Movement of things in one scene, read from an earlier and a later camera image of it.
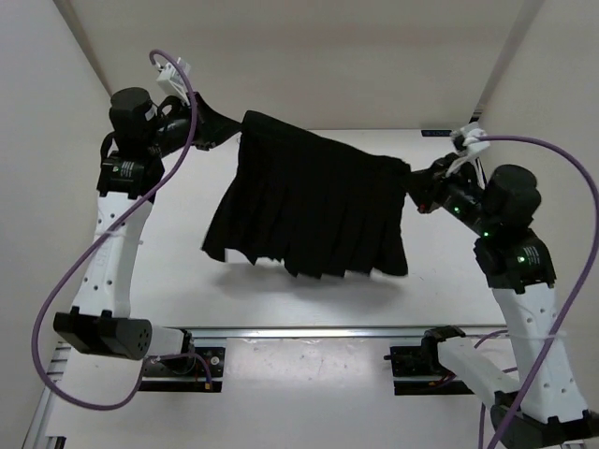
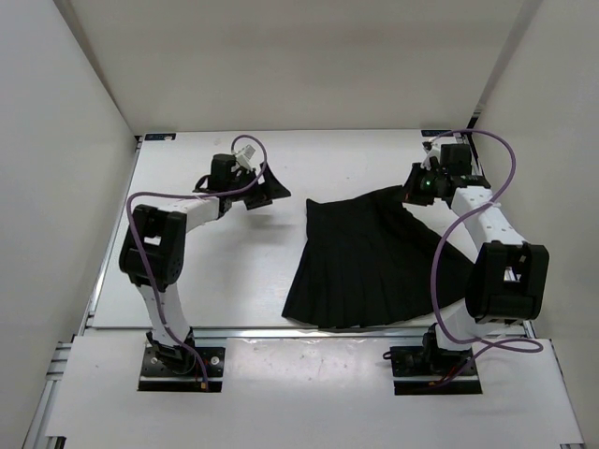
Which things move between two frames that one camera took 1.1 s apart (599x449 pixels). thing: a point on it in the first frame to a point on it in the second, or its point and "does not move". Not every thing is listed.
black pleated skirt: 325,208 to 369,259
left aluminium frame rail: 36,437 does not move
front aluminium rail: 316,332 does not move
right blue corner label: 436,133 does not move
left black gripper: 211,127 to 267,192
